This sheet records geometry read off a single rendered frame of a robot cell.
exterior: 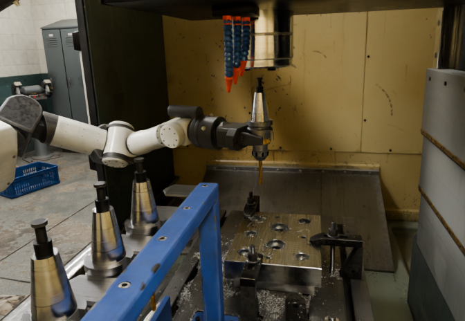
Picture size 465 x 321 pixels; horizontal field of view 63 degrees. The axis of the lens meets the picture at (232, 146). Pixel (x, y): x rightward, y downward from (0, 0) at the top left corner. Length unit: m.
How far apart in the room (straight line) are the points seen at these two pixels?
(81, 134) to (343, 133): 1.25
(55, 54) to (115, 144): 5.10
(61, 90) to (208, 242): 5.58
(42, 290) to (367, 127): 1.72
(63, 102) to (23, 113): 5.12
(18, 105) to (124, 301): 0.82
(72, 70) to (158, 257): 5.64
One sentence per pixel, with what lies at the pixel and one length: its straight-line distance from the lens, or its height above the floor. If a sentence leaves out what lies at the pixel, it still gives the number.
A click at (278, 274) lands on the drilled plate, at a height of 0.97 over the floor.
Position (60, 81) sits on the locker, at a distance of 6.24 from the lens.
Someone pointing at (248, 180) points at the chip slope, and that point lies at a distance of 1.98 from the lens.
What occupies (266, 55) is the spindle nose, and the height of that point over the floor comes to 1.47.
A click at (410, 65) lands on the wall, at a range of 1.96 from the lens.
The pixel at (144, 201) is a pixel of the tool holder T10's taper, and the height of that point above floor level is 1.26.
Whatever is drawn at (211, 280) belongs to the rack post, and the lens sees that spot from 0.83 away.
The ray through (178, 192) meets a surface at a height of 1.22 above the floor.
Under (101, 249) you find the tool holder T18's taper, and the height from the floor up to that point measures 1.25.
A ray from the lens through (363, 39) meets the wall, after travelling 1.92.
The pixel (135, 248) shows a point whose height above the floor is 1.22.
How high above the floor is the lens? 1.48
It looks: 14 degrees down
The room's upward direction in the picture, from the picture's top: 2 degrees counter-clockwise
